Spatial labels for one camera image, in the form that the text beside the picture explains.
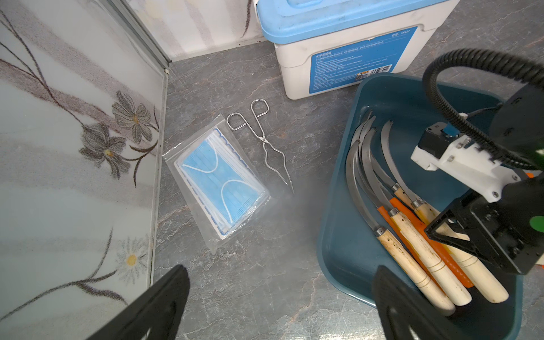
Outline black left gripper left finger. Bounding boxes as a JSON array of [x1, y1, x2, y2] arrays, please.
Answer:
[[89, 264, 190, 339]]

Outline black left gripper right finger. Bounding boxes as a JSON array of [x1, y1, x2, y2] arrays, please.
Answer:
[[372, 266, 463, 339]]

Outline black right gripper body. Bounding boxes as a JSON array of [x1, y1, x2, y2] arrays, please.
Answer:
[[425, 174, 543, 275]]

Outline wooden handle sickle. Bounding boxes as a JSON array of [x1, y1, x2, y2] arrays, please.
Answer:
[[361, 127, 472, 306], [358, 113, 412, 208], [346, 141, 456, 316], [381, 120, 509, 303]]

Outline orange handle sickle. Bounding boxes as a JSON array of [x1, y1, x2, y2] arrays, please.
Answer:
[[351, 116, 436, 283], [356, 110, 475, 289]]

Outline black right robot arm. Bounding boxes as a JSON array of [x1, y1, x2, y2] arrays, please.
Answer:
[[412, 48, 543, 275]]

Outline teal plastic tray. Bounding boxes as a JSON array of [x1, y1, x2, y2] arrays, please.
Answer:
[[317, 74, 523, 339]]

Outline bagged blue face masks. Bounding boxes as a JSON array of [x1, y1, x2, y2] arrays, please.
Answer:
[[162, 116, 271, 253]]

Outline white box with blue lid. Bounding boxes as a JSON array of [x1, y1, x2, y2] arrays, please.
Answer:
[[252, 0, 458, 100]]

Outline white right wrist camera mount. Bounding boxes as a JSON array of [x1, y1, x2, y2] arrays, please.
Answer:
[[411, 122, 542, 203]]

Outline metal wire tongs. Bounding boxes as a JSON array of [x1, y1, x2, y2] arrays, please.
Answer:
[[226, 99, 295, 194]]

